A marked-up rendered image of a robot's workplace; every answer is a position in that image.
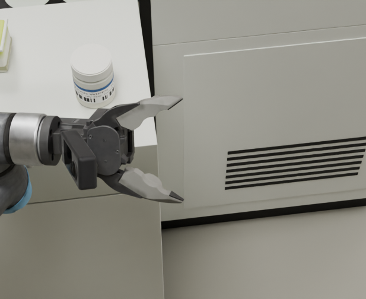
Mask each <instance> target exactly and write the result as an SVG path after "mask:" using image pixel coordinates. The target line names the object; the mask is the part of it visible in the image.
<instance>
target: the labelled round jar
mask: <svg viewBox="0 0 366 299"><path fill-rule="evenodd" d="M70 63H71V69H72V77H73V82H74V88H75V94H76V98H77V100H78V101H79V102H80V103H81V104H82V105H83V106H85V107H89V108H94V109H95V108H100V107H104V106H106V105H108V104H109V103H110V102H111V101H112V100H113V99H114V96H115V84H114V73H113V63H112V56H111V53H110V52H109V50H108V49H107V48H105V47H104V46H102V45H99V44H85V45H83V46H80V47H79V48H77V49H76V50H75V51H74V52H73V53H72V55H71V58H70Z"/></svg>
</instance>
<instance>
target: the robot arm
mask: <svg viewBox="0 0 366 299"><path fill-rule="evenodd" d="M182 100H183V98H182V96H173V95H164V96H160V95H158V94H157V95H155V96H153V97H151V98H145V99H143V100H140V101H138V102H137V103H129V104H119V105H116V106H113V107H112V108H110V109H102V108H98V109H97V110H96V111H95V112H94V113H93V114H92V115H91V117H90V118H89V119H80V118H66V117H59V116H48V115H46V114H45V113H24V112H19V113H11V112H0V216H1V215H2V214H11V213H14V212H16V211H17V210H19V209H22V208H23V207H25V206H26V204H27V203H28V202H29V200H30V198H31V194H32V186H31V182H30V178H29V174H28V171H27V169H26V167H25V165H26V166H27V168H33V166H43V165H46V166H56V165H57V164H58V162H59V160H60V159H61V156H62V161H63V163H64V165H65V166H66V168H67V170H68V171H69V173H70V175H71V176H72V178H73V180H74V182H75V183H76V185H77V186H78V188H79V190H87V189H95V188H96V187H97V177H99V178H101V179H102V180H103V181H104V182H105V183H106V184H107V185H108V186H110V187H111V188H112V189H114V190H115V191H117V192H120V193H123V194H126V195H130V196H134V197H137V198H144V199H148V200H151V201H157V202H164V203H182V202H183V201H184V199H183V198H182V197H180V196H179V195H178V194H176V193H174V192H173V191H169V190H165V189H164V188H163V187H162V182H161V180H160V179H159V178H158V177H157V176H155V175H153V174H151V173H147V174H144V172H142V171H140V170H139V169H138V168H132V167H129V166H126V167H125V170H124V171H123V170H121V169H119V168H120V166H121V165H122V164H123V165H126V164H130V163H131V162H132V160H133V156H134V153H135V143H134V130H135V129H136V128H138V127H140V125H141V124H142V122H143V120H145V119H146V118H148V117H154V116H156V114H157V113H158V112H160V111H162V110H169V109H171V108H172V107H173V106H175V105H176V104H177V103H179V102H180V101H182Z"/></svg>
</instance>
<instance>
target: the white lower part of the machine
mask: <svg viewBox="0 0 366 299"><path fill-rule="evenodd" d="M144 50H145V59H146V63H147V71H148V80H149V88H150V93H151V97H153V96H155V95H157V94H158V95H160V96H164V95H173V96H182V98H183V100H182V101H180V102H179V103H177V104H176V105H175V106H173V107H172V108H171V109H169V110H162V111H160V112H158V113H157V114H156V116H154V123H155V131H156V136H157V144H158V171H159V179H160V180H161V182H162V187H163V188H164V189H165V190H169V191H173V192H174V193H176V194H178V195H179V196H180V197H182V198H183V199H184V201H183V202H182V203H164V202H160V213H161V229H167V228H177V227H187V226H193V225H203V224H213V223H219V222H229V221H239V220H249V219H255V218H264V217H275V216H280V215H291V214H300V213H306V212H316V211H327V210H332V209H342V208H352V207H358V206H366V24H363V25H356V26H344V27H333V28H321V29H315V30H303V31H292V32H284V33H273V34H261V35H255V36H243V37H232V38H225V39H213V40H201V41H195V42H183V43H172V44H160V45H152V46H146V47H144Z"/></svg>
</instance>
